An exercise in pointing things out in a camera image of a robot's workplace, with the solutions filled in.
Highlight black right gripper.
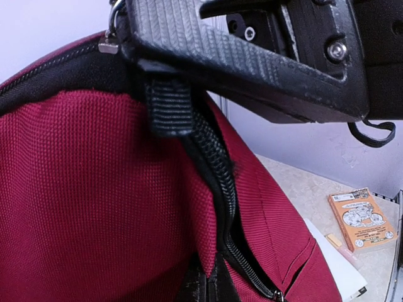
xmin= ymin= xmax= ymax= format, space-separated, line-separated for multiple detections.
xmin=353 ymin=0 xmax=402 ymax=120

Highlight pale pink tube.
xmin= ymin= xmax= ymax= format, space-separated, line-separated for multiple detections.
xmin=325 ymin=233 xmax=358 ymax=265

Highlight orange comic booklet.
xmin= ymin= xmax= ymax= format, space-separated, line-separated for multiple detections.
xmin=327 ymin=188 xmax=398 ymax=254

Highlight aluminium front rail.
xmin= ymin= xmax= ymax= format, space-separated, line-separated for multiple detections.
xmin=375 ymin=189 xmax=402 ymax=302

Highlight red backpack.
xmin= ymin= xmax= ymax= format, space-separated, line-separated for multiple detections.
xmin=1 ymin=1 xmax=341 ymax=301

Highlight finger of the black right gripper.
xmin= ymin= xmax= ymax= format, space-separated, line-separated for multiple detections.
xmin=125 ymin=1 xmax=369 ymax=123

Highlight grey white notebook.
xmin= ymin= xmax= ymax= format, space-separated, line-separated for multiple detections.
xmin=304 ymin=218 xmax=368 ymax=301

